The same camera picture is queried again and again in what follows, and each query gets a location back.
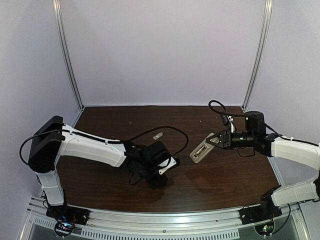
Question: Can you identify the left aluminium frame post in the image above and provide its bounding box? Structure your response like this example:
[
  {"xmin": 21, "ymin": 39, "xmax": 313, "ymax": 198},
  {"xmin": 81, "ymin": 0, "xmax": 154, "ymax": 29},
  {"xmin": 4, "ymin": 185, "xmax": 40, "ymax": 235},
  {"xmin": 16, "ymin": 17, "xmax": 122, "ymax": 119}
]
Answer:
[{"xmin": 52, "ymin": 0, "xmax": 85, "ymax": 110}]

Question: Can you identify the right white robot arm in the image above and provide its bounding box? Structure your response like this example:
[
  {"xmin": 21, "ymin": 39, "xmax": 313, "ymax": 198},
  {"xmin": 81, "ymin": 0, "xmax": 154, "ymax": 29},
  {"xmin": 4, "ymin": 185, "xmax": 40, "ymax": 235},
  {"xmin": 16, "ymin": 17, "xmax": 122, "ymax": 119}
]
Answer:
[{"xmin": 205, "ymin": 111, "xmax": 320, "ymax": 215}]

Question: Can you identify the right aluminium frame post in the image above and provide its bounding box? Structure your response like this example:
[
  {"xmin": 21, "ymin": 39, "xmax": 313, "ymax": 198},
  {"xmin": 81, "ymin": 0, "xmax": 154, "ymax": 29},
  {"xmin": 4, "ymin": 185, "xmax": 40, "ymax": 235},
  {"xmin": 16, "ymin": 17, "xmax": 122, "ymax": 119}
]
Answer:
[{"xmin": 242, "ymin": 0, "xmax": 273, "ymax": 110}]

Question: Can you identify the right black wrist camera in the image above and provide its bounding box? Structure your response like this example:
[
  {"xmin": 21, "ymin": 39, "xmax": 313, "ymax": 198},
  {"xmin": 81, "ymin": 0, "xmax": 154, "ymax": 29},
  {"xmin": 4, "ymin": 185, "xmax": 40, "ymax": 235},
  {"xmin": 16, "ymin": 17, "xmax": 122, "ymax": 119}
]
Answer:
[{"xmin": 220, "ymin": 114, "xmax": 237, "ymax": 133}]

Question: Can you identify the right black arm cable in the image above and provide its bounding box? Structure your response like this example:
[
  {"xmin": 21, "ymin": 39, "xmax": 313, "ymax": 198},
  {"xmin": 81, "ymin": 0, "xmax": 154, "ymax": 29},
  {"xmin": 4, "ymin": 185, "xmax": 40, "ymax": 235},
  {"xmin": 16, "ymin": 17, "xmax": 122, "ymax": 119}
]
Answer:
[{"xmin": 208, "ymin": 99, "xmax": 320, "ymax": 148}]

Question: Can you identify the front aluminium rail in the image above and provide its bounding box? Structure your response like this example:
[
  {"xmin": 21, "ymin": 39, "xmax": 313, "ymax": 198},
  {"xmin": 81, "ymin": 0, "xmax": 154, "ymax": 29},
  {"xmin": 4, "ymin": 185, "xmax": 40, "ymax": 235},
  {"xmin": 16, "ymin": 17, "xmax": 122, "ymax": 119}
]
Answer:
[{"xmin": 21, "ymin": 194, "xmax": 307, "ymax": 240}]

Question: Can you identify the grey remote control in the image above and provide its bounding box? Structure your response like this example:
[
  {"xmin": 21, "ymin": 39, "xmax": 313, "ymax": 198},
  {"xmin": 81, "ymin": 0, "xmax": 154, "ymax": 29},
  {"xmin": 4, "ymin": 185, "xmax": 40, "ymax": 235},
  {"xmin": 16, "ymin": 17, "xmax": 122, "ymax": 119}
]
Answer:
[{"xmin": 189, "ymin": 132, "xmax": 214, "ymax": 164}]

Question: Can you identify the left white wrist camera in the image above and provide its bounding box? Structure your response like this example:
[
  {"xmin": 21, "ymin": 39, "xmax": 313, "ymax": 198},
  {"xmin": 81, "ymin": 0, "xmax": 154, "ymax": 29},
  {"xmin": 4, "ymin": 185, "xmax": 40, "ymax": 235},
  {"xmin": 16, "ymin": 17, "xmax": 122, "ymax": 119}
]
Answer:
[{"xmin": 158, "ymin": 157, "xmax": 177, "ymax": 175}]

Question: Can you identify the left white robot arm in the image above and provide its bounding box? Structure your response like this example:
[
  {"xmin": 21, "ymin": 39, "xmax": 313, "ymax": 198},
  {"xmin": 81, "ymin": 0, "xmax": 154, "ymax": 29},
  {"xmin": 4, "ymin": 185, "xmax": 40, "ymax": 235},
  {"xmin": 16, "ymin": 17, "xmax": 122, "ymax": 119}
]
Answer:
[{"xmin": 27, "ymin": 115, "xmax": 180, "ymax": 207}]

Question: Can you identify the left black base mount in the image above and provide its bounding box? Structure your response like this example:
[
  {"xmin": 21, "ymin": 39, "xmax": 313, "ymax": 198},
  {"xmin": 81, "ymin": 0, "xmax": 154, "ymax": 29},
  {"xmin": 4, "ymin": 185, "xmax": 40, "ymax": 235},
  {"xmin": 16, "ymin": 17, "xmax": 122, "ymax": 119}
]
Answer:
[{"xmin": 46, "ymin": 205, "xmax": 91, "ymax": 238}]

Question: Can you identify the aluminium frame post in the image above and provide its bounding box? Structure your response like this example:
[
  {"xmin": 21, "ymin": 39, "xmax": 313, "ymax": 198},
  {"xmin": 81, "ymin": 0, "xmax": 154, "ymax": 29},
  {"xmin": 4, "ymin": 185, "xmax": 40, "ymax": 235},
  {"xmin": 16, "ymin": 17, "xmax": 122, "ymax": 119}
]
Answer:
[
  {"xmin": 242, "ymin": 0, "xmax": 273, "ymax": 110},
  {"xmin": 52, "ymin": 0, "xmax": 85, "ymax": 110}
]

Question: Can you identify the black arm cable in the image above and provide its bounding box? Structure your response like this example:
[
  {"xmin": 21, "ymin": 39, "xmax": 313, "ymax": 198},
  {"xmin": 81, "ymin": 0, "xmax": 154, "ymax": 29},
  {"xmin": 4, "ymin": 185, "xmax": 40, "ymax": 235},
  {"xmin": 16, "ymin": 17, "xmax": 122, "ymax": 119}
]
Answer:
[
  {"xmin": 208, "ymin": 99, "xmax": 320, "ymax": 148},
  {"xmin": 19, "ymin": 126, "xmax": 190, "ymax": 171}
]

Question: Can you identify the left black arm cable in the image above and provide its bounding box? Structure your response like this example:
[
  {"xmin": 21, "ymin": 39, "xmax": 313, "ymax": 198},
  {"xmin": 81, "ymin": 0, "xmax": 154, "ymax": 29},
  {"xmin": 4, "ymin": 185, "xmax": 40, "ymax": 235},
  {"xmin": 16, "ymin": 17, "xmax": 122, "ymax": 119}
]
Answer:
[{"xmin": 19, "ymin": 126, "xmax": 190, "ymax": 171}]

